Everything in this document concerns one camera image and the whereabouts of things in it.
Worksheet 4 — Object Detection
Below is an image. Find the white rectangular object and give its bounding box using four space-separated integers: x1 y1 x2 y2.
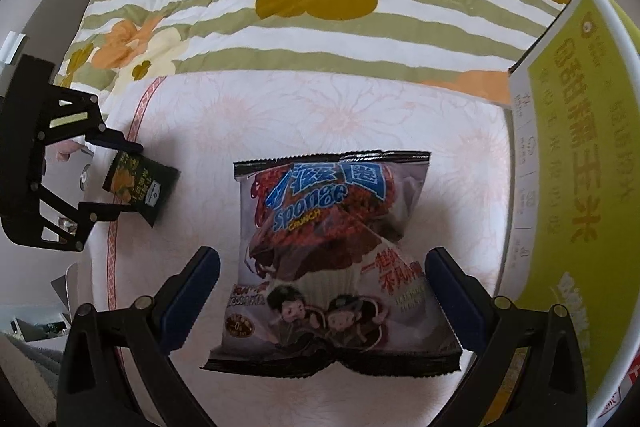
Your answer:
0 32 26 64

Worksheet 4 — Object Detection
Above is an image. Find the lavender chocolate snack bag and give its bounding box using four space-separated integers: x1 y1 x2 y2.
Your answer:
201 151 463 378

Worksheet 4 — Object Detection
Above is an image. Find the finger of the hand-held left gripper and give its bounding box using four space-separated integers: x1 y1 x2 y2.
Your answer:
37 89 145 155
30 187 123 253

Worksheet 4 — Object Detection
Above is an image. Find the striped floral blanket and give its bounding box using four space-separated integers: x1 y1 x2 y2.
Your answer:
52 0 571 105

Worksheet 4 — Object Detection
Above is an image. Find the grey rug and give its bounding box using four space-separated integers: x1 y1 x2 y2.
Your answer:
0 332 63 427

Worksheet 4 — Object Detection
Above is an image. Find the white paper sheet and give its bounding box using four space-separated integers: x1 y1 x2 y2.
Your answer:
50 262 81 323

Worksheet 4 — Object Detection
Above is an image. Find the dark green snack packet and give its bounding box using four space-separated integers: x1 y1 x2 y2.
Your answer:
102 151 181 228

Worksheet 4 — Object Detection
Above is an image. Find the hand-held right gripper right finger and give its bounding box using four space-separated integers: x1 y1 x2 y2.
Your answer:
425 247 588 427

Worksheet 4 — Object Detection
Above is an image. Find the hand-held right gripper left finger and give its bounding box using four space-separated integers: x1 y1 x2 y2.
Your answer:
57 247 221 427

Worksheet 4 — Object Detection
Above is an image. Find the yellow green cardboard box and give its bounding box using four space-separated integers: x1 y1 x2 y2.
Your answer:
507 0 640 427

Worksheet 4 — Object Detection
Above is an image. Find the red white packet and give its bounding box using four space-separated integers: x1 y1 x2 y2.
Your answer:
590 374 638 427

